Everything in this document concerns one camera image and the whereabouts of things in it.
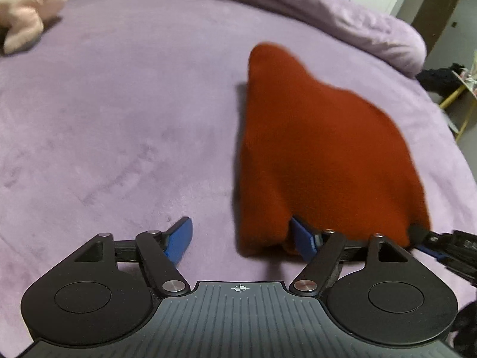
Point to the yellow-legged stand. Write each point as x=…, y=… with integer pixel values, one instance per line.
x=460, y=100

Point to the dark wooden furniture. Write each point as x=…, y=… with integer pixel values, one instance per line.
x=443, y=0

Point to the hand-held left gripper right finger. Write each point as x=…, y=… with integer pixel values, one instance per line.
x=302, y=239

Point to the purple duvet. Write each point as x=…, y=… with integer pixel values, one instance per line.
x=298, y=3

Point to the pink plush pig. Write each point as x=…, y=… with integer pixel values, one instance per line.
x=29, y=5

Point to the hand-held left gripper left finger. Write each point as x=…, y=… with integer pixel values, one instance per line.
x=179, y=239

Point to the purple bed sheet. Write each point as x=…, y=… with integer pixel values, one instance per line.
x=123, y=119

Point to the red knit sweater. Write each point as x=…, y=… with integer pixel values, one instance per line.
x=320, y=156

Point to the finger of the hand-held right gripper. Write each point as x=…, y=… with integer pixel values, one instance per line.
x=428, y=248

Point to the black cloth heap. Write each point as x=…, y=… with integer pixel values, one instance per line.
x=438, y=80

